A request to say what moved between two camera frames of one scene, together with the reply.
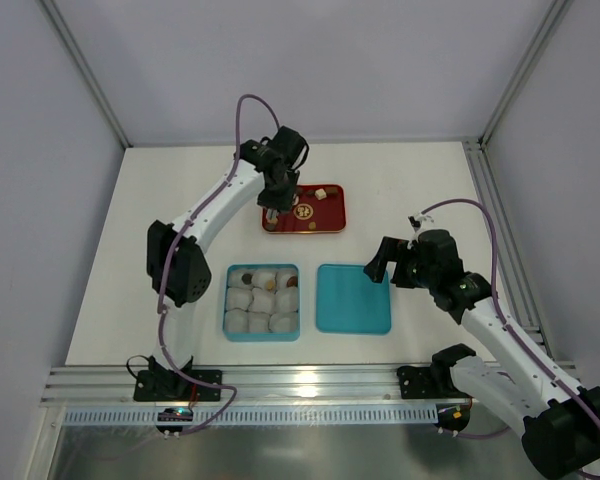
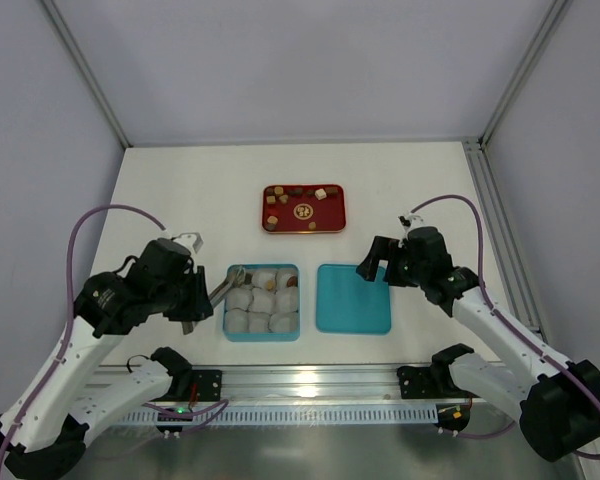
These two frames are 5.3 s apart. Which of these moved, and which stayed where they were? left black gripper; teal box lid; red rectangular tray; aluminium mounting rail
Moved: left black gripper
Stayed: aluminium mounting rail; teal box lid; red rectangular tray
